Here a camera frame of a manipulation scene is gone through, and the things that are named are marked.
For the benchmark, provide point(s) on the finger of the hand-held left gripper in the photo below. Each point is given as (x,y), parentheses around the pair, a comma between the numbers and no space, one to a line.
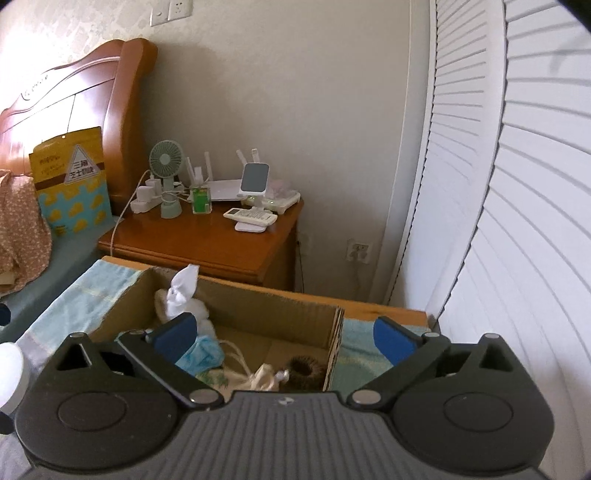
(4,314)

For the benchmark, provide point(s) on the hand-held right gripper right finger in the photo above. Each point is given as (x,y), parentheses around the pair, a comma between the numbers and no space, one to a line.
(397,339)

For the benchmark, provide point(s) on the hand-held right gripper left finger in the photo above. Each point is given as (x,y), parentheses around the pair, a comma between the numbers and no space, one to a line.
(178,337)

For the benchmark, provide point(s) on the blue face mask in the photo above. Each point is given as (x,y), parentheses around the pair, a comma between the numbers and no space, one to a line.
(203,353)

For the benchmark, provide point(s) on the white cloth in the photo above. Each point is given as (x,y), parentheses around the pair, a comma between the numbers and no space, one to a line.
(182,288)

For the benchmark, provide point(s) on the leaf print pouch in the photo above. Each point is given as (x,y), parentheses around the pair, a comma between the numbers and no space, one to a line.
(214,381)

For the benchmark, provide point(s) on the cardboard box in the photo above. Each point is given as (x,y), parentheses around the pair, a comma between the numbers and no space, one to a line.
(268,314)

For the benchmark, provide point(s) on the brown scrunchie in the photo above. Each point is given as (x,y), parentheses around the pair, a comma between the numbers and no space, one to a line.
(304,369)

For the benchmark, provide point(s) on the round jar white lid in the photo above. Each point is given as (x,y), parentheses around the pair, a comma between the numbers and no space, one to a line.
(11,374)

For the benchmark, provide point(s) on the teal bed sheet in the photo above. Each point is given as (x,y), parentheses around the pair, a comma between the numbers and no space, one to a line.
(69,249)

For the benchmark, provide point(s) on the orange floral cloth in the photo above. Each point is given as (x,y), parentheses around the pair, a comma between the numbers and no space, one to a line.
(23,221)

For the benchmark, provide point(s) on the wooden nightstand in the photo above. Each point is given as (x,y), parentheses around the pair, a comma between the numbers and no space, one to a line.
(198,244)

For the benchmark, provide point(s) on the white power strip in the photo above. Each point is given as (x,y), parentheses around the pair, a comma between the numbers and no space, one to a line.
(143,206)

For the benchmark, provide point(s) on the small green bottle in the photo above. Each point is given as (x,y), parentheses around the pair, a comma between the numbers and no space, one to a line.
(200,201)

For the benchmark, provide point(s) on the white remote control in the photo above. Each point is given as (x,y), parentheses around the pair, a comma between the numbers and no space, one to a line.
(249,216)

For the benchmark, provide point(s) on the yellow snack bag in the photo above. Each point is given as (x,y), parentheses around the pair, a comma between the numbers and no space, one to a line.
(69,184)

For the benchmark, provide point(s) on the white charger plug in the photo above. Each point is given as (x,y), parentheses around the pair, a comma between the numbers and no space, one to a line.
(145,194)
(155,185)

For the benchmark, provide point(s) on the white router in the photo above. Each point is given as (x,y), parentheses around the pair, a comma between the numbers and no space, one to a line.
(224,190)

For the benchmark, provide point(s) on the white flat device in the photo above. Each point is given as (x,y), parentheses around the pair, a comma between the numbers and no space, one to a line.
(284,203)

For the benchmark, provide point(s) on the phone on white stand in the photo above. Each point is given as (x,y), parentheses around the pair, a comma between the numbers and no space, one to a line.
(254,177)

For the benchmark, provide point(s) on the green desk fan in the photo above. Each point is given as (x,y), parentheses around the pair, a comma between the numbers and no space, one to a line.
(165,159)

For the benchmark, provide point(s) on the clear pink box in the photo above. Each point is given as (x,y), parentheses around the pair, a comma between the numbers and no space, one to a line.
(282,188)

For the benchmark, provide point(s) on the white louvered door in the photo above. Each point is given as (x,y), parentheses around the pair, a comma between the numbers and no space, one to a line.
(443,161)
(531,207)

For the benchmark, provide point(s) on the wooden headboard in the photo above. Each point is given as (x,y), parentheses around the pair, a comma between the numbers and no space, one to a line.
(92,83)

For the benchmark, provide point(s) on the wall socket with plug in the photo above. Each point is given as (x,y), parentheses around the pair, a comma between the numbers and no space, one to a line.
(359,250)

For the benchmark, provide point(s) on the white wall switch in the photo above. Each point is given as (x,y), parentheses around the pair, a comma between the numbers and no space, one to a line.
(158,15)

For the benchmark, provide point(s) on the white wall socket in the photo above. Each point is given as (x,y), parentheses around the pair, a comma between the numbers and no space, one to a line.
(180,9)

